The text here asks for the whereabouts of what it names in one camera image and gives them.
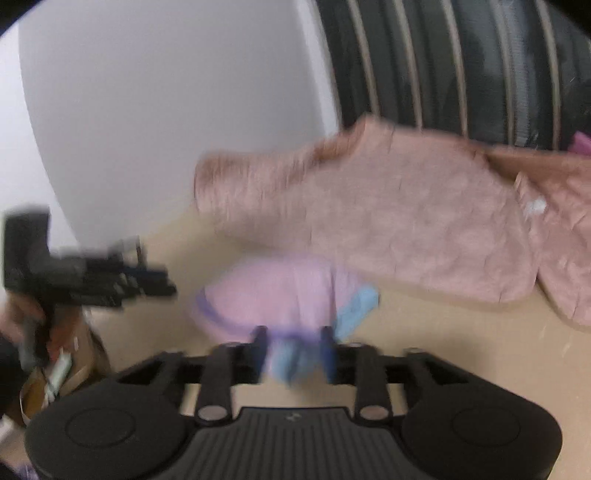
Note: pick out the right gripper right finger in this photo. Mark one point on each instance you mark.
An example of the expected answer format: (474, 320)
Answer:
(360, 366)

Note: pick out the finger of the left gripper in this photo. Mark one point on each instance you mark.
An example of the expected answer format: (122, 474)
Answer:
(141, 281)

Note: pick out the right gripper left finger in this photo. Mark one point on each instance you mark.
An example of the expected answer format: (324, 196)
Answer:
(229, 365)

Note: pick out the pink blue mesh garment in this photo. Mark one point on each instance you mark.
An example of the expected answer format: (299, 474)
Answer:
(294, 297)

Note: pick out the person's left hand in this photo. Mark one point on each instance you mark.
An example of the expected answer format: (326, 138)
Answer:
(19, 311)

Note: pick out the pink quilted jacket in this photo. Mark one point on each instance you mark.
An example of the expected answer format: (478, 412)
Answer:
(426, 209)

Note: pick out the white jacket care label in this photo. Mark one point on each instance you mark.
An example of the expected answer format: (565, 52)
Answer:
(535, 207)

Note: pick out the magenta flat box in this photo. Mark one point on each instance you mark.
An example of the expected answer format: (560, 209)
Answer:
(580, 144)

